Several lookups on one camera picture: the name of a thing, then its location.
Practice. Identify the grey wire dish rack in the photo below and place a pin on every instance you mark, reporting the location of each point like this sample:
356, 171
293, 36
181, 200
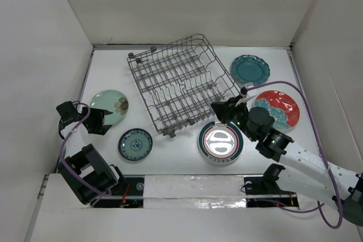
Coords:
178, 82

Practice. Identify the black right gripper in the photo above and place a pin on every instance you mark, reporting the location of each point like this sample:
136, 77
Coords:
224, 109

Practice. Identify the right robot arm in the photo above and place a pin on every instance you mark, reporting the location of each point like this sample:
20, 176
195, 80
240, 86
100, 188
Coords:
305, 173

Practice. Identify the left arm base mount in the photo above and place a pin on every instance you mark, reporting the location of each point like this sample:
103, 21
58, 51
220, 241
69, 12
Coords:
129, 197

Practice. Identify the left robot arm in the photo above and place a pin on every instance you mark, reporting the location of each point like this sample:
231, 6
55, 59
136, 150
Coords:
81, 165

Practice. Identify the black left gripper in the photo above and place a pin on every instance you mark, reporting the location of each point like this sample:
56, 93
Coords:
99, 117

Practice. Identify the white green rimmed plate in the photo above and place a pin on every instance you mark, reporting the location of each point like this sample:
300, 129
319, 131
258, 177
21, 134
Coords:
220, 144

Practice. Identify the blue patterned small plate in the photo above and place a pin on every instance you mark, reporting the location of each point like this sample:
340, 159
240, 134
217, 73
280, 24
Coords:
135, 144

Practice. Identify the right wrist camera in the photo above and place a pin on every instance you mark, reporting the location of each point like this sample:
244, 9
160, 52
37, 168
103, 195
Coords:
245, 94

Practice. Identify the light green floral plate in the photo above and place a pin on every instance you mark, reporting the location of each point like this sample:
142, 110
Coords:
113, 101

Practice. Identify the red teal floral plate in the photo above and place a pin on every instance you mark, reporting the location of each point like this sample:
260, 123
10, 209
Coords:
281, 107

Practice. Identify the teal scalloped plate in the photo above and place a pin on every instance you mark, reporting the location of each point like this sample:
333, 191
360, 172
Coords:
250, 69

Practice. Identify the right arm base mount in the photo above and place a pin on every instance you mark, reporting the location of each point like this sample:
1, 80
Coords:
262, 191

